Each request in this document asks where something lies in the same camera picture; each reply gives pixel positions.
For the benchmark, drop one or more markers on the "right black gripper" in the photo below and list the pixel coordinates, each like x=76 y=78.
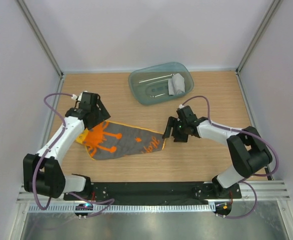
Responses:
x=171 y=123

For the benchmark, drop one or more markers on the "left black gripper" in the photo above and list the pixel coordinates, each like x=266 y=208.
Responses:
x=103 y=115

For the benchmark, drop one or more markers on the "grey panda towel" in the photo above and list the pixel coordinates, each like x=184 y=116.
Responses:
x=176 y=85

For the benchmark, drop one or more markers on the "orange grey towel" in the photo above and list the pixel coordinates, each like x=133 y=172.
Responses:
x=112 y=140

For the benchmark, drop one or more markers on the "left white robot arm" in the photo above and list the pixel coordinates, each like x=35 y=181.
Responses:
x=42 y=171

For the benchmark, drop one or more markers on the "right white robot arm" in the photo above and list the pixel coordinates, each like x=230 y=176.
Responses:
x=248 y=152

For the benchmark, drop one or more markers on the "teal plastic basin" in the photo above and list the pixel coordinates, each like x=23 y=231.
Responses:
x=150 y=85

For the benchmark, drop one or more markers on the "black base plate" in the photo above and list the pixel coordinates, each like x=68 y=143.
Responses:
x=159 y=193

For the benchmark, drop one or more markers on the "slotted cable duct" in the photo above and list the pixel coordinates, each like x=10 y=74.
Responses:
x=93 y=208

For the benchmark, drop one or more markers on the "aluminium frame rail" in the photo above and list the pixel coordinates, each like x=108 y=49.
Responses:
x=267 y=190

